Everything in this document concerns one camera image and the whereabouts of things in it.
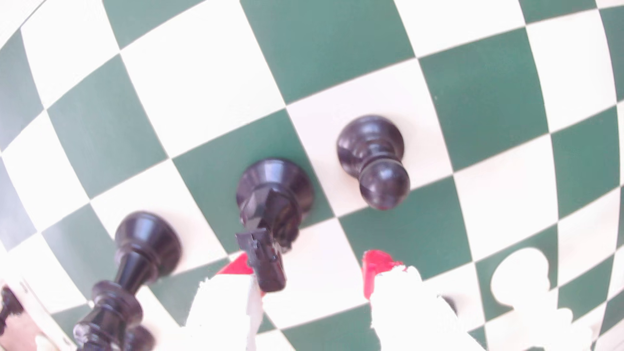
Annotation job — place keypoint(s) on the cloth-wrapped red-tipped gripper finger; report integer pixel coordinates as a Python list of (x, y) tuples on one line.
[(219, 312), (414, 317)]

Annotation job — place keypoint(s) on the black chess knight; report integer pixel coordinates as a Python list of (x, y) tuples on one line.
[(275, 195)]

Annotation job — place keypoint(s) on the black chess king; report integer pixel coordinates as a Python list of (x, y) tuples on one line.
[(146, 243)]

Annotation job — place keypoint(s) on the white chess king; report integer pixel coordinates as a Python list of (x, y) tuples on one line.
[(521, 278)]

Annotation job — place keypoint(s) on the black chess pawn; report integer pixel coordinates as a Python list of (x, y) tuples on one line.
[(373, 156), (7, 302)]

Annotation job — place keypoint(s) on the green and cream chess mat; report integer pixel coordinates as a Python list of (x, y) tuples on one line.
[(341, 48)]

